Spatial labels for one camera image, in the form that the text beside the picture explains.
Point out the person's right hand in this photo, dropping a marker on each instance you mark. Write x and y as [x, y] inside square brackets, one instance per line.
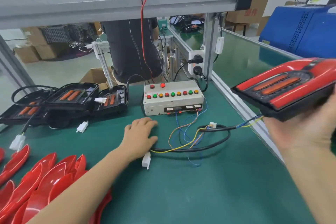
[309, 126]

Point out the person's left hand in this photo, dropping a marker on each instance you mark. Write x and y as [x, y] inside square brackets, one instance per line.
[137, 137]

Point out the pile of black lamp housings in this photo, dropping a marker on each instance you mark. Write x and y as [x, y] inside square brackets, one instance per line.
[78, 100]

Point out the person's left forearm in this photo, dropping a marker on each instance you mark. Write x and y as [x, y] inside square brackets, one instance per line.
[84, 195]

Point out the beige test button box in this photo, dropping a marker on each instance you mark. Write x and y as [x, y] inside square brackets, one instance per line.
[173, 106]

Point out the low open cardboard carton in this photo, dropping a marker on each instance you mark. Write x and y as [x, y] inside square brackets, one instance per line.
[93, 77]

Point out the white metal stand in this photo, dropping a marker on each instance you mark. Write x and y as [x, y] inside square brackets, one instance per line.
[101, 52]

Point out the blue plastic crate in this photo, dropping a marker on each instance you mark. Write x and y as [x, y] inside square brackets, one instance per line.
[299, 32]

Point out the white power strip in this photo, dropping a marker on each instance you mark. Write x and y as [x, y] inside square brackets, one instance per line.
[192, 56]

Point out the pile of red lens covers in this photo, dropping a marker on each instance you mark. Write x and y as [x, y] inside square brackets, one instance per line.
[42, 179]

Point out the large cardboard box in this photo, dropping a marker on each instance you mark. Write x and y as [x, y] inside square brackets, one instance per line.
[47, 50]

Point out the black mesh basket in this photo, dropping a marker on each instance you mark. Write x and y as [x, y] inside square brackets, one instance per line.
[63, 33]

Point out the small cardboard box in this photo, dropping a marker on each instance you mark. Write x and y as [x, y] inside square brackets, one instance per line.
[25, 54]

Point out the white switch box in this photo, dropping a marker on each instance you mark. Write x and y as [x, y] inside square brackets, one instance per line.
[219, 46]

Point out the aluminium workstation frame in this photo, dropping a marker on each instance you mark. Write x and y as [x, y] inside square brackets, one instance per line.
[131, 3]

